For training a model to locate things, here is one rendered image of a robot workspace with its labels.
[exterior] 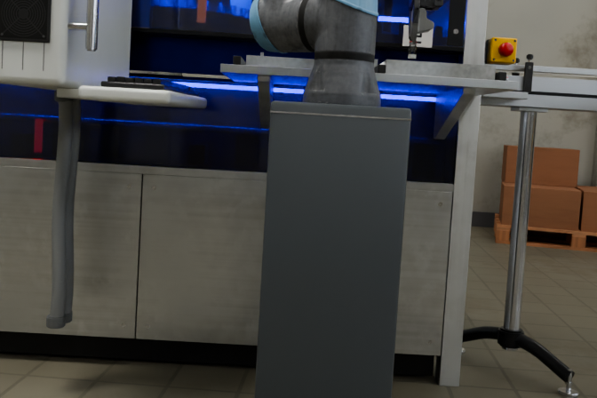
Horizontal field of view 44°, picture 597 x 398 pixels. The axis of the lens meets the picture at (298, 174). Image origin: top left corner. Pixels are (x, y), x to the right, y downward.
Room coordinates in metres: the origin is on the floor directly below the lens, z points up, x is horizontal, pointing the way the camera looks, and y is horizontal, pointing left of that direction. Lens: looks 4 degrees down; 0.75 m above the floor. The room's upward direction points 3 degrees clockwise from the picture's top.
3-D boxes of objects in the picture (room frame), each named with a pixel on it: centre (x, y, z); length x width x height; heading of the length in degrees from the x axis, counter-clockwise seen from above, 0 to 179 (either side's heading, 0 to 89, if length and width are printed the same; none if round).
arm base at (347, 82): (1.44, -0.07, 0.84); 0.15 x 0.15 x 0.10
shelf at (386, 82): (1.98, -0.15, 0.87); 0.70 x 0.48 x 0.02; 91
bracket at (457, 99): (1.98, -0.40, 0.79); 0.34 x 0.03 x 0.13; 1
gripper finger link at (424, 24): (1.96, -0.30, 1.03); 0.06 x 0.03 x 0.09; 90
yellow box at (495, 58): (2.18, -0.57, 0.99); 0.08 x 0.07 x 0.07; 1
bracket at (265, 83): (1.97, 0.10, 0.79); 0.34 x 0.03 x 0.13; 1
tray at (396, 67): (1.94, -0.32, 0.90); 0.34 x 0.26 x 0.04; 0
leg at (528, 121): (2.32, -0.71, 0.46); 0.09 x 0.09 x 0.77; 1
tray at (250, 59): (2.05, 0.02, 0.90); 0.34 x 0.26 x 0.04; 1
